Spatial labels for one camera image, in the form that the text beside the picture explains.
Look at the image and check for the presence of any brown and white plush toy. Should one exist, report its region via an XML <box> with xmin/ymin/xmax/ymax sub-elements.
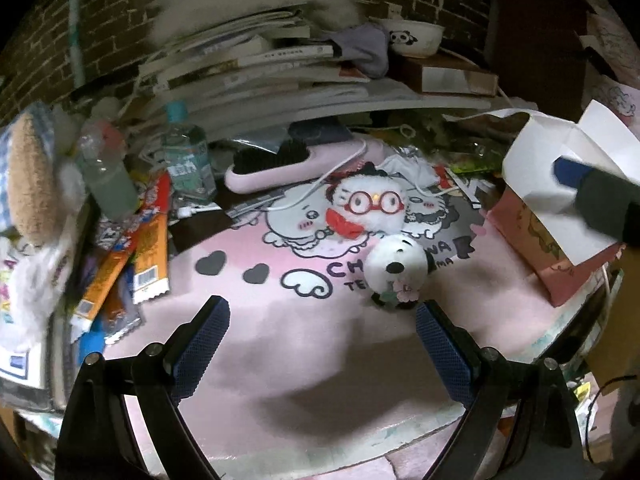
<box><xmin>1</xmin><ymin>101</ymin><xmax>87</xmax><ymax>350</ymax></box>

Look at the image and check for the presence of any stack of books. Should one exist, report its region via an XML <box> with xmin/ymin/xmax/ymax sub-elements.
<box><xmin>129</xmin><ymin>4</ymin><xmax>489</xmax><ymax>141</ymax></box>

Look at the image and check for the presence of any blue snack packet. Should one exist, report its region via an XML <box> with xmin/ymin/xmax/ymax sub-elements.
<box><xmin>77</xmin><ymin>324</ymin><xmax>105</xmax><ymax>365</ymax></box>

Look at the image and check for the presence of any clear green liquid bottle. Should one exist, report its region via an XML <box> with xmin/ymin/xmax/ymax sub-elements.
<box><xmin>76</xmin><ymin>120</ymin><xmax>138</xmax><ymax>221</ymax></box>

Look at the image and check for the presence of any orange snack packet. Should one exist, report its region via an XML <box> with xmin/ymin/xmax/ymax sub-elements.
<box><xmin>132</xmin><ymin>172</ymin><xmax>170</xmax><ymax>304</ymax></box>
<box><xmin>70</xmin><ymin>214</ymin><xmax>142</xmax><ymax>334</ymax></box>

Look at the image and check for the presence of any white plush with red glasses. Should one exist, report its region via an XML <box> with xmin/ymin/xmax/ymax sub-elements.
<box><xmin>326</xmin><ymin>174</ymin><xmax>407</xmax><ymax>240</ymax></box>

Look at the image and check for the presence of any panda plush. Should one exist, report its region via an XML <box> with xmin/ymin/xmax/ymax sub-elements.
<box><xmin>363</xmin><ymin>235</ymin><xmax>436</xmax><ymax>310</ymax></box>

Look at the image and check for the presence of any teal label drink bottle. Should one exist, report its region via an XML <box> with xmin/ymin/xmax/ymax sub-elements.
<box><xmin>162</xmin><ymin>101</ymin><xmax>217</xmax><ymax>204</ymax></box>

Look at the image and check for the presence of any panda ceramic bowl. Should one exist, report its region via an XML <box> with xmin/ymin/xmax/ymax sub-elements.
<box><xmin>378</xmin><ymin>18</ymin><xmax>445</xmax><ymax>58</ymax></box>

